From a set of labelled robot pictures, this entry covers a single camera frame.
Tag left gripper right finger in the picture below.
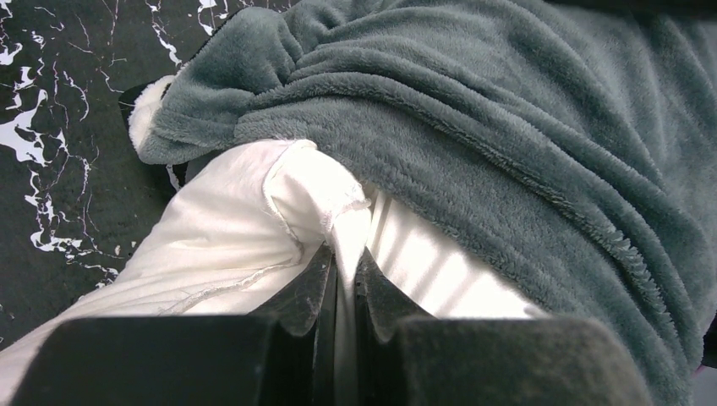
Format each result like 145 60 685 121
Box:
355 252 652 405

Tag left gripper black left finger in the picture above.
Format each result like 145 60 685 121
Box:
11 245 337 405

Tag white pillow insert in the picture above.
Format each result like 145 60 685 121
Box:
1 140 543 404

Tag zebra and grey pillowcase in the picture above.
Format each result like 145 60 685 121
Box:
120 1 716 405

